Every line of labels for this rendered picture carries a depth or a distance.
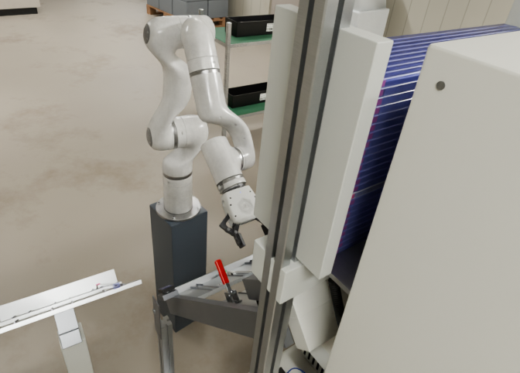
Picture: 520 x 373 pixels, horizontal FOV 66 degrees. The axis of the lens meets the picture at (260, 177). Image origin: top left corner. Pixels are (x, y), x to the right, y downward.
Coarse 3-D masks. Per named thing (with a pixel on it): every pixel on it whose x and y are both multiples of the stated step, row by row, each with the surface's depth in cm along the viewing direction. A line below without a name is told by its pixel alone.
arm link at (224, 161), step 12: (204, 144) 117; (216, 144) 116; (228, 144) 119; (204, 156) 119; (216, 156) 116; (228, 156) 116; (240, 156) 119; (216, 168) 116; (228, 168) 115; (240, 168) 119; (216, 180) 116
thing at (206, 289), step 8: (248, 264) 145; (216, 280) 134; (232, 280) 125; (240, 280) 125; (192, 288) 134; (200, 288) 130; (208, 288) 125; (216, 288) 121; (224, 288) 122; (200, 296) 118
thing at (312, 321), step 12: (312, 288) 72; (324, 288) 73; (300, 300) 70; (312, 300) 71; (324, 300) 72; (300, 312) 70; (312, 312) 71; (324, 312) 72; (300, 324) 69; (312, 324) 70; (324, 324) 71; (336, 324) 73; (300, 336) 70; (312, 336) 70; (324, 336) 71; (300, 348) 71; (312, 348) 69
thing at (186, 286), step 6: (246, 258) 148; (234, 264) 145; (240, 264) 146; (216, 270) 142; (228, 270) 144; (204, 276) 139; (210, 276) 140; (216, 276) 141; (186, 282) 136; (192, 282) 136; (198, 282) 138; (180, 288) 134; (186, 288) 135
